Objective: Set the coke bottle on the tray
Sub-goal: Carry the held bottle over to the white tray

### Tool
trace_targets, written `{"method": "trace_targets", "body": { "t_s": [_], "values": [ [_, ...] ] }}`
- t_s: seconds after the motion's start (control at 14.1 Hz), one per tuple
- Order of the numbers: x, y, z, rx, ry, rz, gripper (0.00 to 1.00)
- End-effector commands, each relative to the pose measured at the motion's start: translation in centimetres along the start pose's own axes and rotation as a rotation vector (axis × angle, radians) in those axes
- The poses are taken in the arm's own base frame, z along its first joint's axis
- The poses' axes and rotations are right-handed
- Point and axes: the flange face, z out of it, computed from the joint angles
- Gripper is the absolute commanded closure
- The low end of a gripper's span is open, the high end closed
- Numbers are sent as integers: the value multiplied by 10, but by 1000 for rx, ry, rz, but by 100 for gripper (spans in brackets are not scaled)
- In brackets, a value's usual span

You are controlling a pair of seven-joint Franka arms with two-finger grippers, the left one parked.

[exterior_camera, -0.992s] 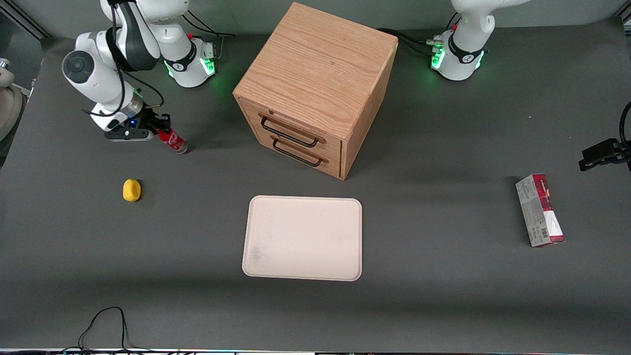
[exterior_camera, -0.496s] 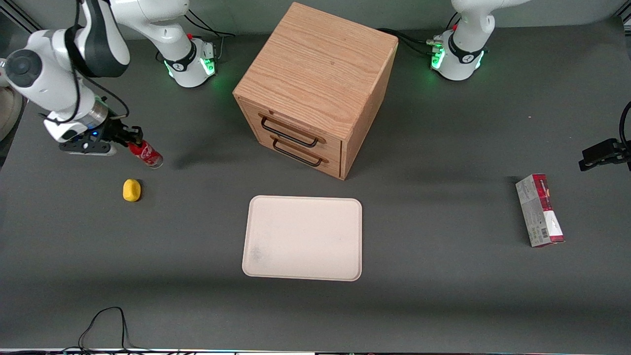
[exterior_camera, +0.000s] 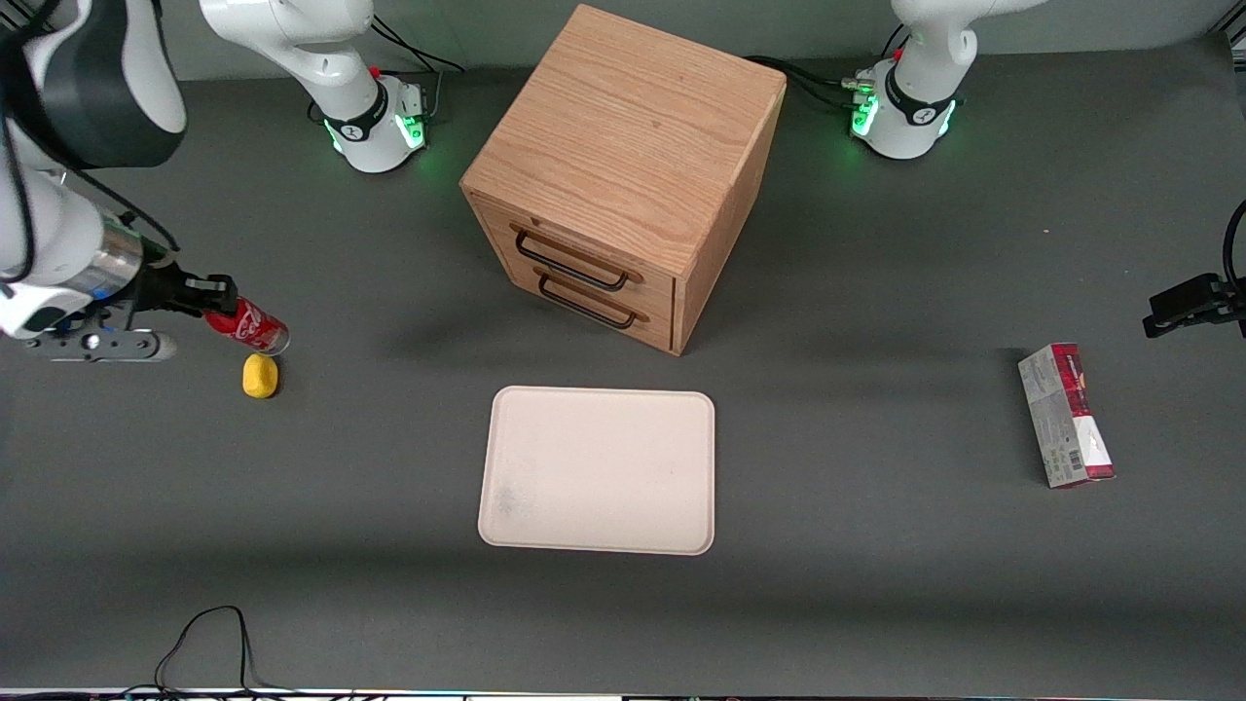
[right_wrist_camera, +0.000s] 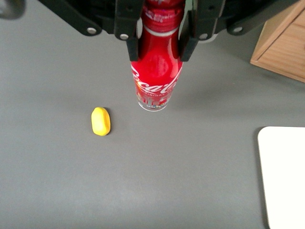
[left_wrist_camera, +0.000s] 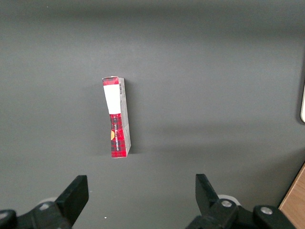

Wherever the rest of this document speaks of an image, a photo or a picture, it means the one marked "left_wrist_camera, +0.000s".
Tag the red and grey carton box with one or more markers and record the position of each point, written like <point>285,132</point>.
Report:
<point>116,133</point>

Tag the dark grey table mat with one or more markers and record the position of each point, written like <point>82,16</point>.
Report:
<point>190,71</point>

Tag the oak wooden drawer cabinet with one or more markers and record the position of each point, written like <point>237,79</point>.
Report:
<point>295,205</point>

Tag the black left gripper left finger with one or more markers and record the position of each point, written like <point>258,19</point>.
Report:
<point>71,202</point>

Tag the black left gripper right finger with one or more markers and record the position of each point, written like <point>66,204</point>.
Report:
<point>209,205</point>

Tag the cream plastic tray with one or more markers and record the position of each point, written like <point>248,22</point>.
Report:
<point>303,105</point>

